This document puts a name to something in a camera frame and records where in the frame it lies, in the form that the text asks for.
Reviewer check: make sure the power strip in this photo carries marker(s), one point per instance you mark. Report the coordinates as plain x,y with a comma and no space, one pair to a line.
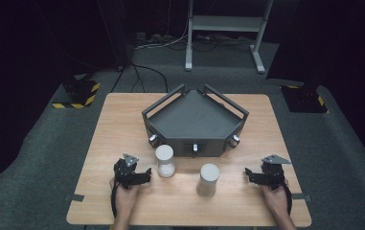
151,37

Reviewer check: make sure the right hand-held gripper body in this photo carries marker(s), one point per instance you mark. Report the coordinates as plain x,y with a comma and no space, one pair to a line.
272,175

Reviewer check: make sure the clear jar with white powder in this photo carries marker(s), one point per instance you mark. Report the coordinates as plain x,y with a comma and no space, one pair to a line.
165,161

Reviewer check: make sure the black base with striped edge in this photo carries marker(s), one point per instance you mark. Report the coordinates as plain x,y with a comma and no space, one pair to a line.
79,92
303,99

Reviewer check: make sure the dark curtain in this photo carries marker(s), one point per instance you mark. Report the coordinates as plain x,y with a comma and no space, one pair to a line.
330,38

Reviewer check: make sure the grey tape strip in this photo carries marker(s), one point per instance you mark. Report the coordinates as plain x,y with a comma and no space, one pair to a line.
301,196
74,197

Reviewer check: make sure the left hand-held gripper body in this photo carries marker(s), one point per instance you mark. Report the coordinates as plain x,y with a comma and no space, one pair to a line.
124,174

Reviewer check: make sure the grey metal stand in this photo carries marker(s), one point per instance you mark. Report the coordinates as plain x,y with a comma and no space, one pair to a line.
224,23

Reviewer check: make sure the person's right hand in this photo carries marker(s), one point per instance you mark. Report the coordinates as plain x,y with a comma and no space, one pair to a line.
277,201

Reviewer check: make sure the person's left hand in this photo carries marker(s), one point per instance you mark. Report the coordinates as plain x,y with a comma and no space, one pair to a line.
124,201

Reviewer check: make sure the grey drawer with silver knob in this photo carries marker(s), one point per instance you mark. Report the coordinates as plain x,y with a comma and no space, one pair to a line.
195,149
155,140
233,140

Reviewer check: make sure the dark grey corner rack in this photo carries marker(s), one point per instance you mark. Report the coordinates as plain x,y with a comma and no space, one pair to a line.
196,118

